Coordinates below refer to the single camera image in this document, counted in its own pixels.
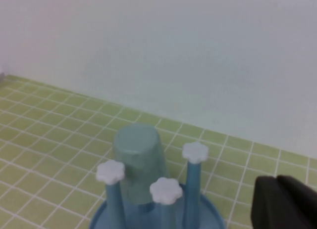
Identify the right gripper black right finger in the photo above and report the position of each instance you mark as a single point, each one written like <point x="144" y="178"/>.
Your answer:
<point x="303" y="192"/>

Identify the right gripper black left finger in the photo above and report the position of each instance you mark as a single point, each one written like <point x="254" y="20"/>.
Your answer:
<point x="266" y="209"/>

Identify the pale green plastic cup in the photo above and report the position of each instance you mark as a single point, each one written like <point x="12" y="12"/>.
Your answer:
<point x="138" y="150"/>

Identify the blue cup drying rack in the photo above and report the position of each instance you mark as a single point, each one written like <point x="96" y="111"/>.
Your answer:
<point x="193" y="184"/>

